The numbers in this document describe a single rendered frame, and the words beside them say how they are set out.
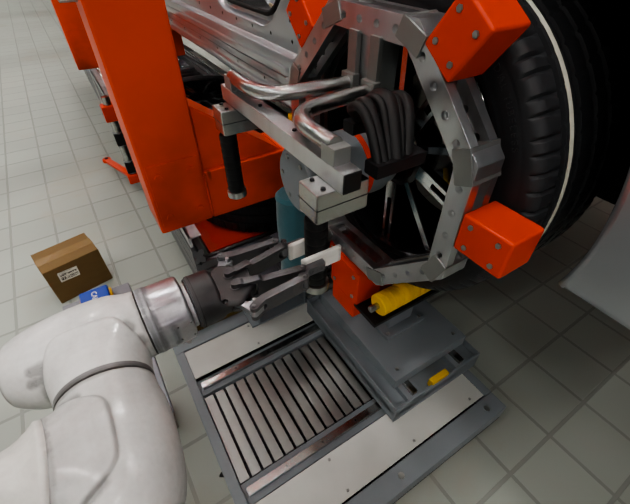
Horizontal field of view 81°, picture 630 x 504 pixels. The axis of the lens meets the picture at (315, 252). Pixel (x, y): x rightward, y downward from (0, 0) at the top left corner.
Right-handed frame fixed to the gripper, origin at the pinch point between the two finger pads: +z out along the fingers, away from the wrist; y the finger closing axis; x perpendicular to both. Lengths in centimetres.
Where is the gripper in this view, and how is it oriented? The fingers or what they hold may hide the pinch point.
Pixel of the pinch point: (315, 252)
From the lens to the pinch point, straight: 58.9
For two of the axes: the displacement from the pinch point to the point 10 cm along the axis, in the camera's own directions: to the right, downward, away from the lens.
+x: 0.0, -7.5, -6.6
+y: 5.3, 5.6, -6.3
